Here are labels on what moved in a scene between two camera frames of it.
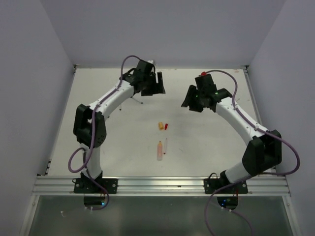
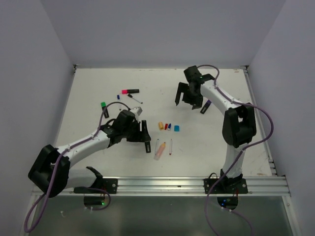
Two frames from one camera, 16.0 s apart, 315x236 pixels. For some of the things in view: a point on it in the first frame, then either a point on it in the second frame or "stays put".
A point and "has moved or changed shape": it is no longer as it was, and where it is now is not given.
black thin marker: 141,103 stays put
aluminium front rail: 64,186 stays put
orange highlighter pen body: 160,151 has moved or changed shape
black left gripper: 158,88 to 142,135
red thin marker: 165,146 to 170,149
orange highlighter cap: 160,126 stays put
